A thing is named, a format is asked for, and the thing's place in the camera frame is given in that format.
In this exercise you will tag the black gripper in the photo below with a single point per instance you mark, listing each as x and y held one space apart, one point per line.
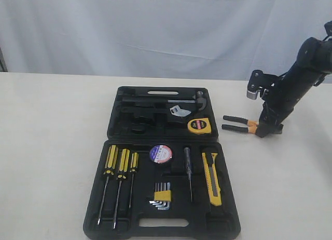
280 100

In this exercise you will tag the pliers black orange handles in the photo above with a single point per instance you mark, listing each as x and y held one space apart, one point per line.
241 125

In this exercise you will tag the yellow black utility knife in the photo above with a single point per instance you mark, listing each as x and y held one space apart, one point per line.
213 188

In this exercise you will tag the yellow tape measure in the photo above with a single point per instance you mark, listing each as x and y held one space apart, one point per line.
199 126

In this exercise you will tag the black electrical tape roll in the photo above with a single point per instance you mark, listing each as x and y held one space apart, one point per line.
161 155

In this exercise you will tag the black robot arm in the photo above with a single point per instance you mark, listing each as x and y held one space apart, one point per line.
315 54

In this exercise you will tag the black plastic tool case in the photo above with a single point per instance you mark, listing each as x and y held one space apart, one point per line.
197 219

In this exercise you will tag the clear voltage tester screwdriver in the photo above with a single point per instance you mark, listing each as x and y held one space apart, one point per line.
188 169

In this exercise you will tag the white backdrop curtain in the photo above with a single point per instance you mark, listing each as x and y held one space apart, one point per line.
208 39

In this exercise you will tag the hex key set yellow holder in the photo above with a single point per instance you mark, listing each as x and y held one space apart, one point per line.
162 196

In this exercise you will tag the small yellow black screwdriver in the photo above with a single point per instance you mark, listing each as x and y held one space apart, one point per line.
133 170

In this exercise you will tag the medium yellow black screwdriver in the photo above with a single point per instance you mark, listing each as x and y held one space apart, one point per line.
122 175

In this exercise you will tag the large yellow black screwdriver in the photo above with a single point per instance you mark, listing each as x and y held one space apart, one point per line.
109 172

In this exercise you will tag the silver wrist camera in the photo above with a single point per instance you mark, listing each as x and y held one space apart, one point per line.
259 83

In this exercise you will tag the claw hammer black handle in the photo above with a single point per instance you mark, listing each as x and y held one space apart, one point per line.
199 100

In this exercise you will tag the adjustable wrench black handle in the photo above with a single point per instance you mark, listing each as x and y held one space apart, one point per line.
150 110

